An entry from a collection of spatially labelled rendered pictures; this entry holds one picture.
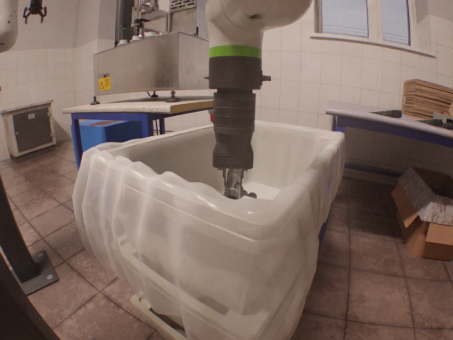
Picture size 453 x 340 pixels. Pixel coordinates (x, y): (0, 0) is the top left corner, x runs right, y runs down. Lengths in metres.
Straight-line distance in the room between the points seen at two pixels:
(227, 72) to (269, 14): 0.13
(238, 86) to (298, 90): 2.01
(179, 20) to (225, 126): 0.88
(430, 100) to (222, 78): 1.46
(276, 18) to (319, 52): 2.10
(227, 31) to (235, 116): 0.14
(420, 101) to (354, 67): 0.94
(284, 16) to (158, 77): 0.72
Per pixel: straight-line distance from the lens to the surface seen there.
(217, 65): 0.38
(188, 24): 1.16
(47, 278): 1.29
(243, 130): 0.39
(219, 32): 0.38
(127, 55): 1.09
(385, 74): 2.41
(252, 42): 0.38
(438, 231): 1.43
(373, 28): 2.90
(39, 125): 3.95
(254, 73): 0.38
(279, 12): 0.28
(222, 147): 0.41
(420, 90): 1.63
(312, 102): 2.35
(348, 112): 0.93
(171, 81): 0.90
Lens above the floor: 0.80
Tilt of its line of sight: 21 degrees down
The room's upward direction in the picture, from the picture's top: 1 degrees clockwise
